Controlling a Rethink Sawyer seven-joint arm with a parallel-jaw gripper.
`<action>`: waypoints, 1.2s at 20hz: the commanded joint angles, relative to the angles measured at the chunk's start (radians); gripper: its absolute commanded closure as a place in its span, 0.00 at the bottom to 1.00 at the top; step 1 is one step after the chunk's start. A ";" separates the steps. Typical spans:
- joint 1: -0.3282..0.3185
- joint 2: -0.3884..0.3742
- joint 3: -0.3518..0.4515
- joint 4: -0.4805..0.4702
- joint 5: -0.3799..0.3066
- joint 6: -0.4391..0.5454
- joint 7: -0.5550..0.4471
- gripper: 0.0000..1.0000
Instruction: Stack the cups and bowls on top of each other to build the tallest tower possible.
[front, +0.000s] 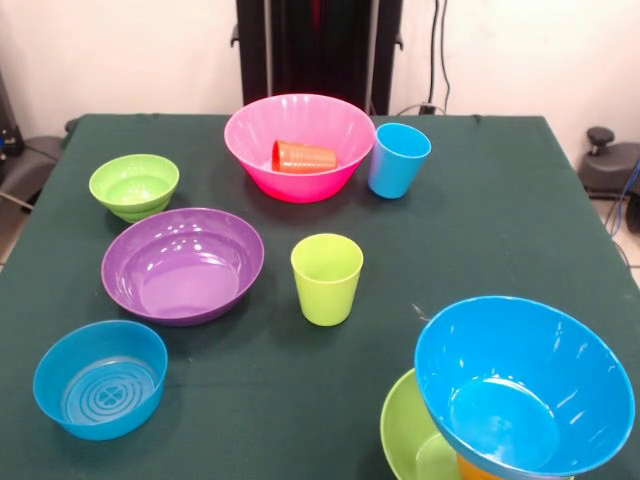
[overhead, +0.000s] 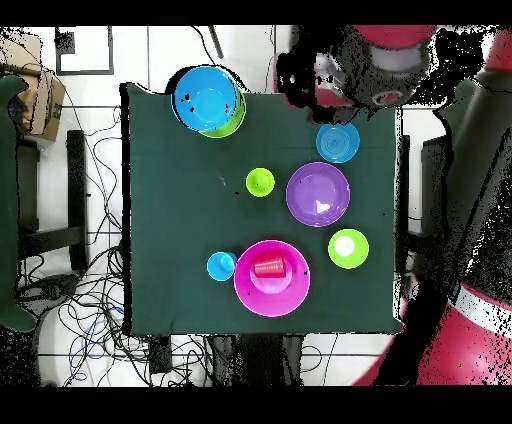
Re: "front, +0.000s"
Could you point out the small blue patterned bowl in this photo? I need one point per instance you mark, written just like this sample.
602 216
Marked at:
100 395

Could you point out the blue plastic cup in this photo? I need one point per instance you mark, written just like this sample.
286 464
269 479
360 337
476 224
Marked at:
395 170

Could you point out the large blue plastic bowl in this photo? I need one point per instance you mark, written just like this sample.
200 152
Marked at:
520 380

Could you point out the dark green tablecloth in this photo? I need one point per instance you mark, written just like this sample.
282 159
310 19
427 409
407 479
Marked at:
300 410

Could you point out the red plastic cup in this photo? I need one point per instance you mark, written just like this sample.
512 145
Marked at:
305 157

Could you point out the large green plastic bowl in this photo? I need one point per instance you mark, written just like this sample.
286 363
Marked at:
410 440

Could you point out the orange plastic cup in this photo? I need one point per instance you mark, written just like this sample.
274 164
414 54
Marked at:
477 471

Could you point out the green plastic cup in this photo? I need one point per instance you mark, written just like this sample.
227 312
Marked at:
325 295

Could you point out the pink plastic bowl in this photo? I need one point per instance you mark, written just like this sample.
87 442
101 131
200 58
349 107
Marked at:
300 187

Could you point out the grey pedestal foot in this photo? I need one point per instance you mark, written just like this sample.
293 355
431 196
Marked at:
610 170
30 165

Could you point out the small green ribbed bowl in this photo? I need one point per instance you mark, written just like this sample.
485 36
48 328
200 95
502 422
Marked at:
134 190

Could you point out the purple plastic bowl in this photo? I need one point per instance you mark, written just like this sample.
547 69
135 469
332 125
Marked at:
185 280

